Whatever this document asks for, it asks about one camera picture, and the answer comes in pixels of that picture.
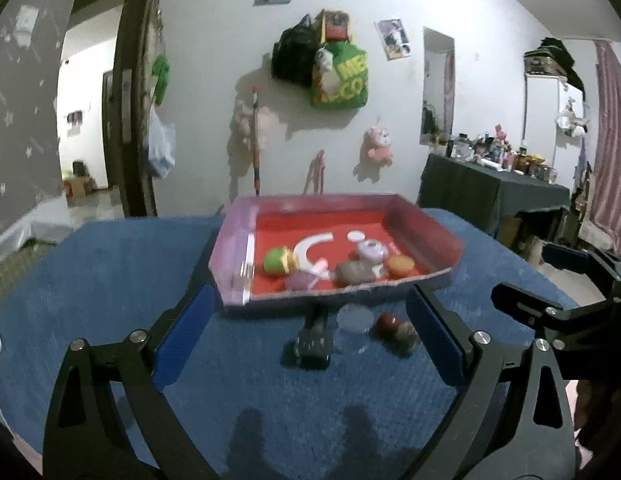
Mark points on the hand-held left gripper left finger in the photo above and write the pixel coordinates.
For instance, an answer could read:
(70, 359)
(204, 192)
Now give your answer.
(185, 335)

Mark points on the wall mirror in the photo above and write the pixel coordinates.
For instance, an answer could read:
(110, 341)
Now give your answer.
(437, 90)

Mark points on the clear plastic bag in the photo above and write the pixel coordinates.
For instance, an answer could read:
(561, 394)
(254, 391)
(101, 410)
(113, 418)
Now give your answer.
(161, 145)

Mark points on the brown earbuds case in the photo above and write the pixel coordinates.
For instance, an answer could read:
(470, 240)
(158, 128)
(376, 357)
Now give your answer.
(354, 272)

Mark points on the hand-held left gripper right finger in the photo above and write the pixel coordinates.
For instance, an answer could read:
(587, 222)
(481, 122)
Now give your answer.
(435, 335)

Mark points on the patterned storage box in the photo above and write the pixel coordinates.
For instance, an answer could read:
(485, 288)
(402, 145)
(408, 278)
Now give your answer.
(540, 63)

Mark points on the table with dark green cloth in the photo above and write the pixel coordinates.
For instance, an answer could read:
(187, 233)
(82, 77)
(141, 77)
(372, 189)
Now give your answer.
(480, 195)

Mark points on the white wardrobe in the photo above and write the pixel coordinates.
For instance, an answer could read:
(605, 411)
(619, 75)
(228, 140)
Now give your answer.
(545, 115)

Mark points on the purple nail polish studded cap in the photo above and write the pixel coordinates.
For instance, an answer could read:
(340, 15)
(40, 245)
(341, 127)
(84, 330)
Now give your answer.
(300, 281)

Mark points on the pale pink plush toy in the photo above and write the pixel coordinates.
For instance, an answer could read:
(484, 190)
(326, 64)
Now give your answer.
(243, 120)

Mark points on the pink pig plush toy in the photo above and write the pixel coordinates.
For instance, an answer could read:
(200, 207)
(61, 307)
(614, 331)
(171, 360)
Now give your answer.
(378, 145)

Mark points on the lilac round device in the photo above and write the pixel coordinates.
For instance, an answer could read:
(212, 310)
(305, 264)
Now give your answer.
(371, 250)

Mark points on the dark jar with red cap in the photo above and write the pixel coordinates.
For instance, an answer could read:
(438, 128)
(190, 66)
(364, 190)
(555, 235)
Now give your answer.
(398, 332)

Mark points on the pink cardboard box red inside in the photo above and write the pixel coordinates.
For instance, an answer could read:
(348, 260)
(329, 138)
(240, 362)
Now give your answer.
(335, 220)

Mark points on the clear round plastic lid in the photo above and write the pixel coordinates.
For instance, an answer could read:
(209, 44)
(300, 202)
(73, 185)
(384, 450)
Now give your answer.
(354, 319)

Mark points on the dark wooden door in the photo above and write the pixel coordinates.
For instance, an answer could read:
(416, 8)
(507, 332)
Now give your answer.
(135, 110)

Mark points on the white plush toy on wardrobe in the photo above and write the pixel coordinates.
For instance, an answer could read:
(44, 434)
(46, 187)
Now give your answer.
(570, 120)

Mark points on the green plush toy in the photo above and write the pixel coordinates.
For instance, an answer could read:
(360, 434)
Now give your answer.
(160, 77)

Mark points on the pink striped curtain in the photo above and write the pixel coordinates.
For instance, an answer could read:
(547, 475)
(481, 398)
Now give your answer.
(610, 150)

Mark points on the red yellow bag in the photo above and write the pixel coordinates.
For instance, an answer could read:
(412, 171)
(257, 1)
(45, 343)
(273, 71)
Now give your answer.
(336, 25)

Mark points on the green tote bag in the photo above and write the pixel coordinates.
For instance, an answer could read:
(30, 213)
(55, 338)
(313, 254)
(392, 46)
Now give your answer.
(348, 85)

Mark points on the dark clothes pile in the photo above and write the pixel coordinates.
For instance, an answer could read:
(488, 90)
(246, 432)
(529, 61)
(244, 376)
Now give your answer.
(560, 50)

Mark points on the photo collage sheet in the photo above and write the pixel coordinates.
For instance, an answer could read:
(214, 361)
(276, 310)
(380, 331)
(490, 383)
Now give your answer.
(393, 39)

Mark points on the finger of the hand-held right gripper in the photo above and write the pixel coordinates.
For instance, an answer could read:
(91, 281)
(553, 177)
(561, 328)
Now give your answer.
(530, 305)
(575, 259)

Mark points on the group of cosmetic bottles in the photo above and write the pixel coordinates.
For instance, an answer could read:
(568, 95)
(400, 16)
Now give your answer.
(495, 152)

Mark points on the green yellow flower-cap bottle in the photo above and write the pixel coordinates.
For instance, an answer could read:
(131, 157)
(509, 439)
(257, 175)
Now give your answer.
(278, 261)

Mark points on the black bag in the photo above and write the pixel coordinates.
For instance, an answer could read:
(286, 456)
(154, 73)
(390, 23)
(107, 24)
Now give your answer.
(290, 57)

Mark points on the amber jelly cup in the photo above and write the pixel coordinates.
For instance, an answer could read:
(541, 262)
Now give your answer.
(399, 266)

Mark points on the brown cardboard carton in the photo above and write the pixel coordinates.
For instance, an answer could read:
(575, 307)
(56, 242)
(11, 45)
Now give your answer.
(79, 185)

